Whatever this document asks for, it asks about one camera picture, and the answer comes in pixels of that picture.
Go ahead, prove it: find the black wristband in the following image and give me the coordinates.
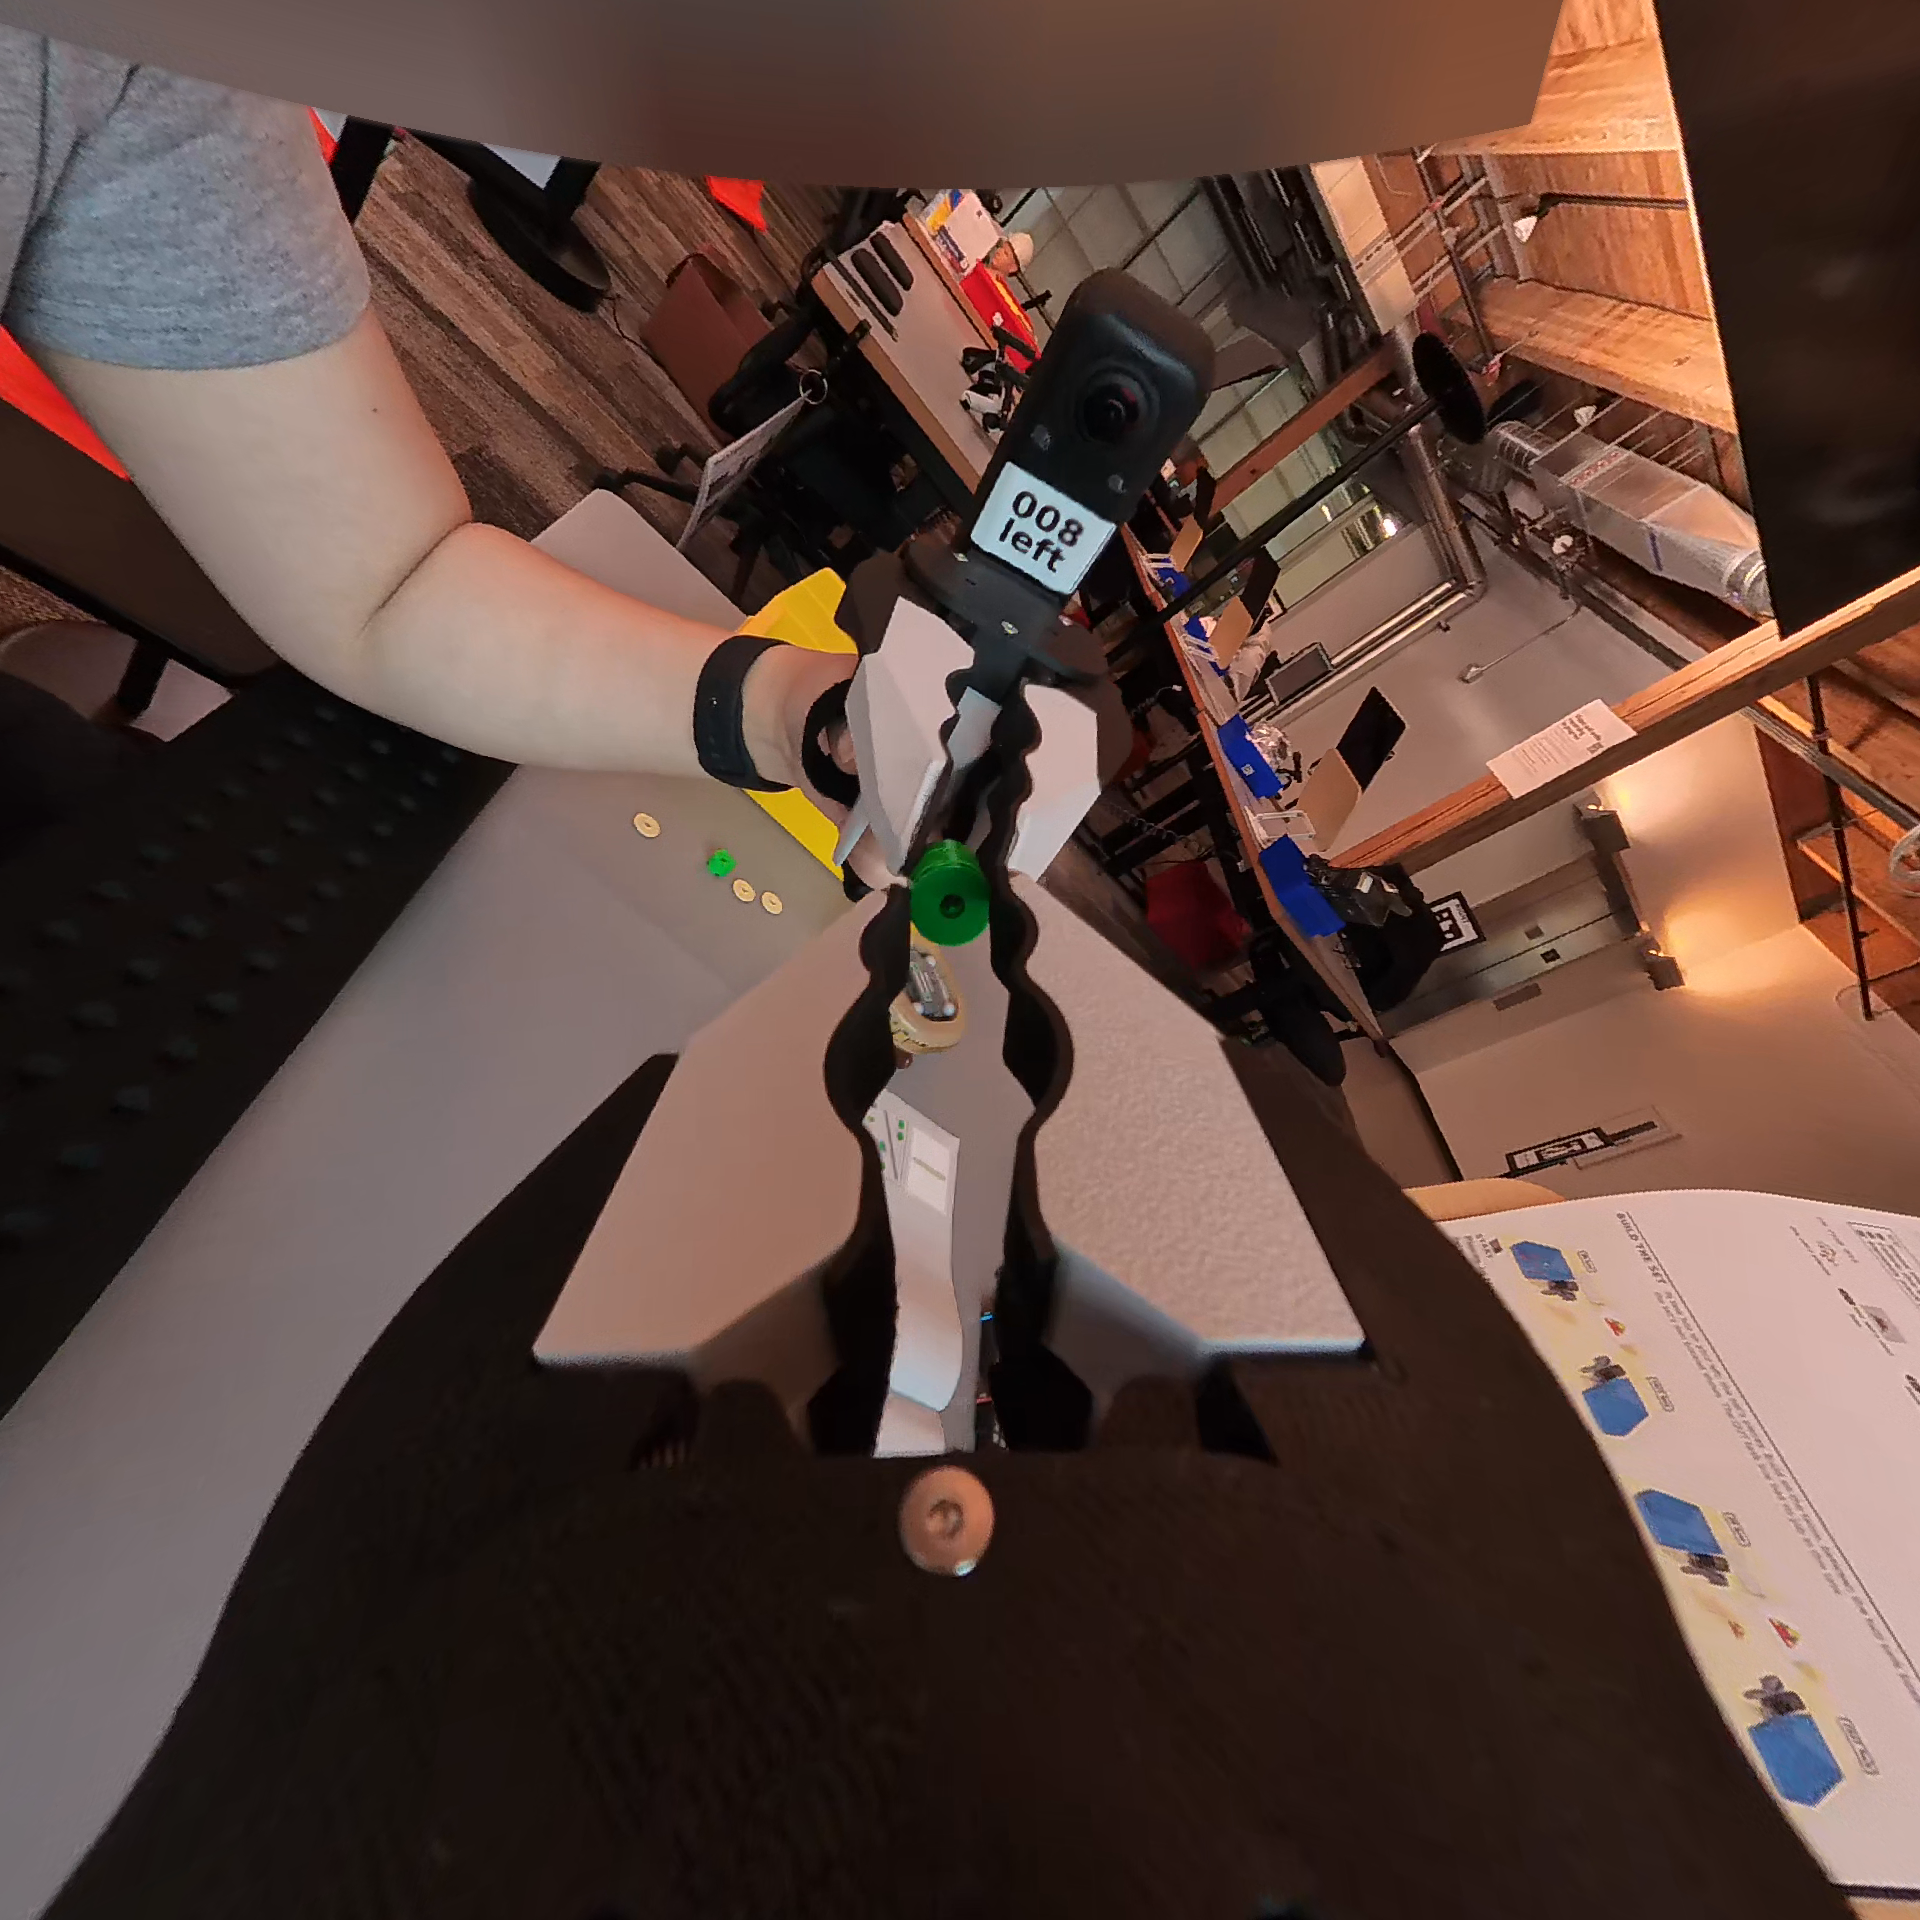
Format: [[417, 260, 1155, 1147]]
[[689, 632, 797, 794]]

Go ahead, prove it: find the tan tape roll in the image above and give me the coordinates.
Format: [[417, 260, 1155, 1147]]
[[886, 944, 971, 1056]]

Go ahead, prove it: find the white paper notice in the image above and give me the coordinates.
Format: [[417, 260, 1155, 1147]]
[[1485, 696, 1637, 800]]

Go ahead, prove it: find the black tablet screen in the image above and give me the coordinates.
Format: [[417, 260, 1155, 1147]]
[[1335, 688, 1407, 798]]

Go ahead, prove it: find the yellow plastic bin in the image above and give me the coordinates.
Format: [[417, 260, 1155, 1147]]
[[736, 567, 864, 882]]

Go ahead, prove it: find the wood edged office table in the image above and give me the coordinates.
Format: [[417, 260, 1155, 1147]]
[[809, 218, 1051, 496]]

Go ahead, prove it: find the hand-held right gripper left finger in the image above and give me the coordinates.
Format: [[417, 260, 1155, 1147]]
[[532, 891, 920, 1455]]

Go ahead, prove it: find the person's left hand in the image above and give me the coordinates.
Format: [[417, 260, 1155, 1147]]
[[745, 644, 910, 903]]

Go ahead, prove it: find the person's grey printed shirt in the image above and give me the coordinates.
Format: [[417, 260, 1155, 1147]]
[[0, 30, 374, 375]]

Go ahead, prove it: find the grey desk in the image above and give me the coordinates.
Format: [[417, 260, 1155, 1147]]
[[0, 487, 1051, 1920]]

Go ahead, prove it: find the long office table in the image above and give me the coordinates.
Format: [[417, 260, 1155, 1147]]
[[1117, 510, 1389, 1037]]

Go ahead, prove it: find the red plastic bin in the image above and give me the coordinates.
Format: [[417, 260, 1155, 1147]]
[[959, 263, 1040, 368], [1148, 861, 1251, 975]]

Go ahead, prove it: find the instruction board on stand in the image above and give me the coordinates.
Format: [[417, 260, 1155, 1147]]
[[1411, 1178, 1920, 1900]]

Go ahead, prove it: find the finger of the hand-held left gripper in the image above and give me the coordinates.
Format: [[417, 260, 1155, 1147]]
[[982, 680, 1121, 886], [836, 596, 981, 886]]

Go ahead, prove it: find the flat printed instruction sheet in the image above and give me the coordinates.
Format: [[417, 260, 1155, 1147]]
[[861, 1088, 992, 1455]]

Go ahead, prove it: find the silver air duct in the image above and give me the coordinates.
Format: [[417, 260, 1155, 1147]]
[[1485, 420, 1771, 618]]

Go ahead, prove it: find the green round toy brick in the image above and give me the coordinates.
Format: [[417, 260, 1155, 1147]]
[[907, 838, 992, 950]]

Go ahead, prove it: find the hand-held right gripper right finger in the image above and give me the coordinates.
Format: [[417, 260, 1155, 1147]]
[[990, 870, 1367, 1455]]

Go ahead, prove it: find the black perforated mat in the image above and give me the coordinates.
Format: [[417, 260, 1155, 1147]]
[[0, 667, 518, 1420]]

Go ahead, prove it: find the person's left forearm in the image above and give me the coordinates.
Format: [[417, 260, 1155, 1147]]
[[29, 293, 713, 782]]

